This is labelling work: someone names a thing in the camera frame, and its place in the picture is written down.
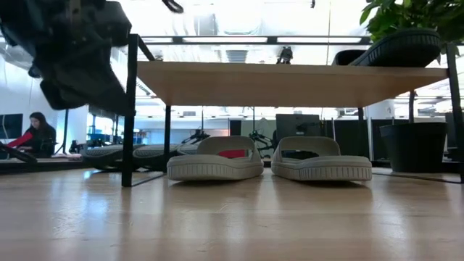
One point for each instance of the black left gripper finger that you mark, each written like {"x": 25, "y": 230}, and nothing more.
{"x": 87, "y": 87}

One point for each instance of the black rubber slide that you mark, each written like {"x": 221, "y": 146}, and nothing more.
{"x": 344, "y": 58}
{"x": 398, "y": 50}
{"x": 152, "y": 156}
{"x": 105, "y": 154}

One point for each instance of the grey rubber slide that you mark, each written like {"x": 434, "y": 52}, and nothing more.
{"x": 322, "y": 170}
{"x": 214, "y": 170}

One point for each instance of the wooden shelf with black frame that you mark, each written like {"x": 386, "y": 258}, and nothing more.
{"x": 290, "y": 87}

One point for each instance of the black background robot arm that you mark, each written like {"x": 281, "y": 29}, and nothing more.
{"x": 197, "y": 137}
{"x": 262, "y": 143}

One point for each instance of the person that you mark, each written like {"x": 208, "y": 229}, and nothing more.
{"x": 41, "y": 139}

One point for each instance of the dark grey monitor back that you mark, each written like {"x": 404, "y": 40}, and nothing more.
{"x": 297, "y": 127}

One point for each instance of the black office partition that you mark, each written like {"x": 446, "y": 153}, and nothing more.
{"x": 348, "y": 139}

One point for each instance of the green leafy plant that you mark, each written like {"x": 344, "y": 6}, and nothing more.
{"x": 398, "y": 14}

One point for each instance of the black plant pot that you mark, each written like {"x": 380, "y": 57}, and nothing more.
{"x": 413, "y": 148}

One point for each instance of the dark wall monitor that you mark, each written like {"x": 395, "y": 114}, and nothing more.
{"x": 11, "y": 127}

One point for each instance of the black aluminium rig frame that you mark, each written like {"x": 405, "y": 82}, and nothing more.
{"x": 36, "y": 165}

